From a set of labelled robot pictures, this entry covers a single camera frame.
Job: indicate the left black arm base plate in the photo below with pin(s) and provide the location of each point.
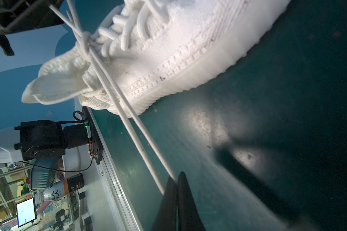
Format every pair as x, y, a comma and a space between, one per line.
96, 145

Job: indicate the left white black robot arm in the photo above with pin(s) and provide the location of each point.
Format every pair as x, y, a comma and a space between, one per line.
41, 138

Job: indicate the white knit sneaker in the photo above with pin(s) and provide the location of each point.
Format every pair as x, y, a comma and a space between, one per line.
153, 49

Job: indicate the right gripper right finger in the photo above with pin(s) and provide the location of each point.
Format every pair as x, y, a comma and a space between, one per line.
188, 217

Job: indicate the front aluminium rail base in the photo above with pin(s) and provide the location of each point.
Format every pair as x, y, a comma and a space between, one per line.
110, 206

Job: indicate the white orange spray can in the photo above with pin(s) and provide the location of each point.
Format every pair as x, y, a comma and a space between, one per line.
60, 189

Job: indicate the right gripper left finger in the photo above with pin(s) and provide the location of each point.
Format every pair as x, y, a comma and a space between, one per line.
166, 217

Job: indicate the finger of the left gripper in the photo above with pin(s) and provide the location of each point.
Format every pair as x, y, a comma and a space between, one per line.
24, 15

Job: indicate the lit computer monitor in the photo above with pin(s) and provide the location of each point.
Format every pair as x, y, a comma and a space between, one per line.
26, 212

